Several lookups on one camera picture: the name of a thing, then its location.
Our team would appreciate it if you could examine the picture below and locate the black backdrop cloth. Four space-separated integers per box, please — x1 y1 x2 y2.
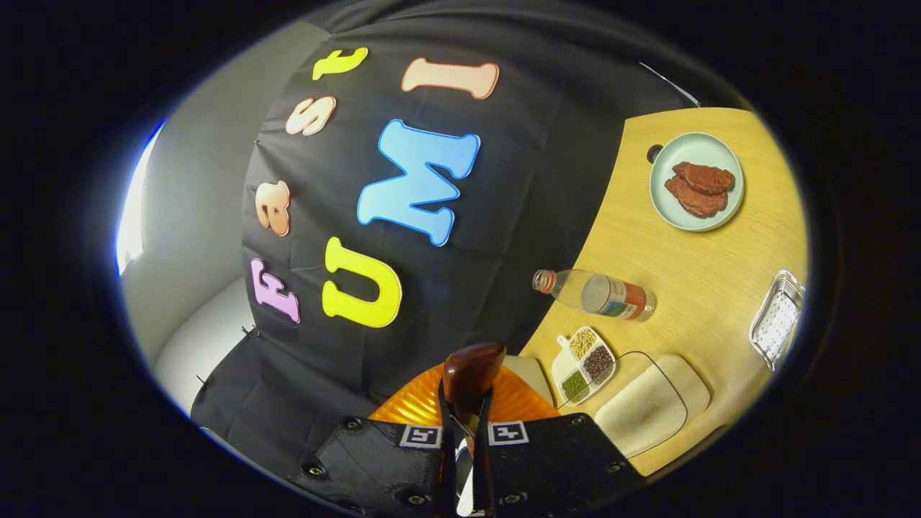
191 4 702 479

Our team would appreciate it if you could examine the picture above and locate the brown wooden spoon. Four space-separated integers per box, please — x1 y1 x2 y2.
441 342 507 461

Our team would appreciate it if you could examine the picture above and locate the white divided bean dish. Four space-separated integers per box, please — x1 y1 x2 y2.
551 326 618 408

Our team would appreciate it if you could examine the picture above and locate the glass tray of rice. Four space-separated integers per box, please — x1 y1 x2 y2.
576 350 712 459

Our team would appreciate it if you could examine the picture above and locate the clear plastic drink bottle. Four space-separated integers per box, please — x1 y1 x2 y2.
532 268 657 322

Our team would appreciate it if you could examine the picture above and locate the white toaster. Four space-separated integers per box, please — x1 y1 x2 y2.
502 355 555 408

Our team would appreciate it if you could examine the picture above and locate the large ceiling light panel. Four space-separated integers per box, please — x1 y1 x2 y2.
117 122 167 276

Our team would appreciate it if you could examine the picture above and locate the pale green plate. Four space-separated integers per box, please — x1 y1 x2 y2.
649 132 745 232

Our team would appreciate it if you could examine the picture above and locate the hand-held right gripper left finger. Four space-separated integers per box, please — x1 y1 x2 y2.
288 363 458 516

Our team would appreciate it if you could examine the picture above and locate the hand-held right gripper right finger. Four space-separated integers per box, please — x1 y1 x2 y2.
471 367 645 516

